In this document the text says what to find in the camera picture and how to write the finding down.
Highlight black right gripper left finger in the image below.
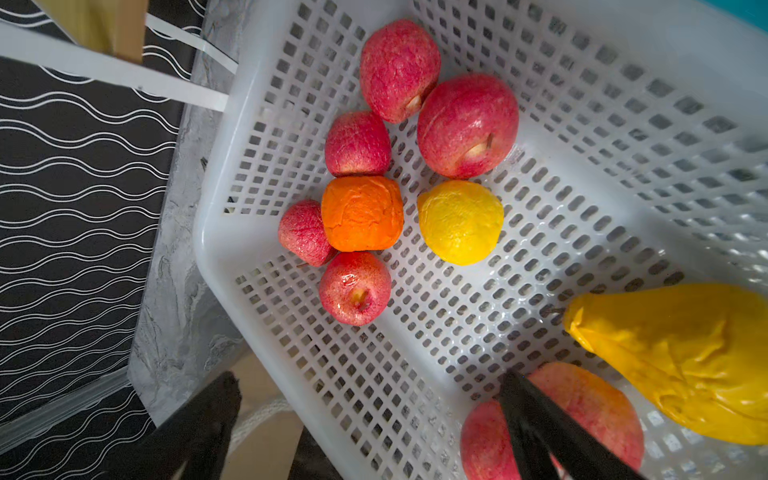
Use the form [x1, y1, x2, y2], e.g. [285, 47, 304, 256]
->
[99, 371, 242, 479]

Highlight red apple front left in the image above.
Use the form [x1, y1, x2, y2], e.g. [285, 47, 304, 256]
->
[318, 252, 391, 326]

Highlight white plastic fruit basket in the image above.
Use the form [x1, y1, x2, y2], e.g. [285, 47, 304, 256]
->
[195, 1, 767, 479]

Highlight teal plastic vegetable basket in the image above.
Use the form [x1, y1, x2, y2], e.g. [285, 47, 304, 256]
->
[706, 0, 768, 32]

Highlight yellow lemon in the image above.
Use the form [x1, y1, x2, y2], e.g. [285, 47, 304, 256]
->
[417, 180, 504, 266]

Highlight orange tangerine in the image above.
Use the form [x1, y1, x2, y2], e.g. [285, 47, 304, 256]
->
[321, 176, 404, 252]

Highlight red apple front middle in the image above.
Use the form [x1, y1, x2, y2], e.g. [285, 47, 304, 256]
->
[460, 362, 645, 479]

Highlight red apple back right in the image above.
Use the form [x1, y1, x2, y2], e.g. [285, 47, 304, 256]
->
[325, 111, 392, 177]

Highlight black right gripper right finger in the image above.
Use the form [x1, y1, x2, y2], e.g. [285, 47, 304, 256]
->
[499, 370, 642, 479]

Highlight white wooden two-tier shelf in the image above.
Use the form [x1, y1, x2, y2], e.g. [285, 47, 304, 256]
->
[1, 1, 238, 112]

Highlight cream canvas grocery bag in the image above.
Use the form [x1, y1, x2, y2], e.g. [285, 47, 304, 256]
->
[222, 350, 340, 479]

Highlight yellow mango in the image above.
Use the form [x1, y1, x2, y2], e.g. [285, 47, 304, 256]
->
[563, 284, 767, 445]

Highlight red apple back left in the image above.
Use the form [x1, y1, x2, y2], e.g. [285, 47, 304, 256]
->
[360, 19, 441, 124]

